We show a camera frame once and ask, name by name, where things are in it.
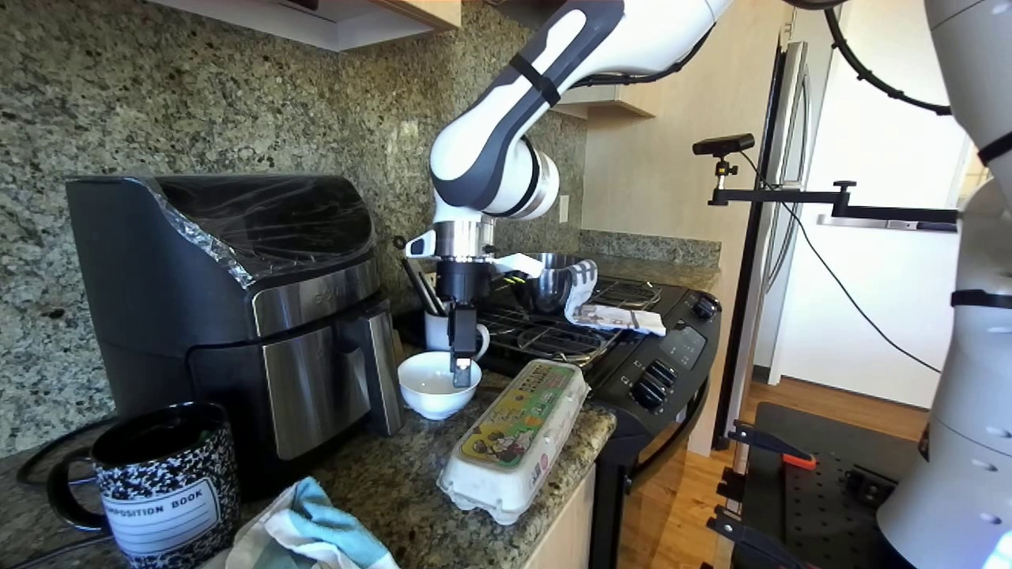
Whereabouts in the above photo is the black steel air fryer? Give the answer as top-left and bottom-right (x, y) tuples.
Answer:
(62, 169), (407, 498)

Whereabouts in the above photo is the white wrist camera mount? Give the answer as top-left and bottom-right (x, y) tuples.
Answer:
(403, 226), (546, 284)

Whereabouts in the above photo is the black camera on stand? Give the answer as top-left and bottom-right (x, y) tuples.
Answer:
(691, 129), (760, 161)

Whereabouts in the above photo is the black electric stove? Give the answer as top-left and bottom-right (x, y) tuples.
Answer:
(393, 266), (728, 569)

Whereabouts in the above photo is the wooden wall cabinet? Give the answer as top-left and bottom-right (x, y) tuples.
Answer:
(146, 0), (468, 56)

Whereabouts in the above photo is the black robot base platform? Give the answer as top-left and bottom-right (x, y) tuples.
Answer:
(703, 399), (935, 569)

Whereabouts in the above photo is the blue white crumpled cloth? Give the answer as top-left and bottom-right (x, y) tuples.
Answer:
(225, 474), (403, 569)

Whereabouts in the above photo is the black stove knob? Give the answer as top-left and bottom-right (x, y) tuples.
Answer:
(631, 378), (664, 414)
(641, 360), (679, 392)

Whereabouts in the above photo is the black white speckled mug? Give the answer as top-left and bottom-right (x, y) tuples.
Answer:
(43, 399), (243, 569)

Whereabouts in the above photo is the black camera cable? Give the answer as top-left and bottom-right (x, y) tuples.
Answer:
(741, 151), (948, 378)

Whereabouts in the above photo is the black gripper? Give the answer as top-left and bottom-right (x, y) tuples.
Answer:
(433, 256), (498, 392)

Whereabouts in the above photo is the coil burner with chrome ring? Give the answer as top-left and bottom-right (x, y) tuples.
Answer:
(502, 318), (614, 366)
(590, 274), (664, 316)

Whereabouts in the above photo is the patterned kitchen towel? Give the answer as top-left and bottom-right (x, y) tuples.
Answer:
(558, 258), (672, 341)

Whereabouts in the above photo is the black camera stand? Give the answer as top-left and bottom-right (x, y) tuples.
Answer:
(704, 154), (964, 451)

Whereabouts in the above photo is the grey organic egg carton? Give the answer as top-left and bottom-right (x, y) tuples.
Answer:
(437, 357), (594, 527)

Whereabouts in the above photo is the white ceramic bowl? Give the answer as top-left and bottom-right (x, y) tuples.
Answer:
(396, 347), (487, 424)

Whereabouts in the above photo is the metal wire rack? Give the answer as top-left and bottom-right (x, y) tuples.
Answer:
(477, 298), (635, 366)

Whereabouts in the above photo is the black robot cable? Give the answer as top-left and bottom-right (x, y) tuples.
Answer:
(819, 2), (957, 120)

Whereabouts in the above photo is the wooden base cabinet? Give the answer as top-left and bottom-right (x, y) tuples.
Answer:
(521, 468), (601, 569)

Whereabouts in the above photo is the stainless steel refrigerator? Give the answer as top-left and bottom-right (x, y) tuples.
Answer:
(751, 0), (992, 409)

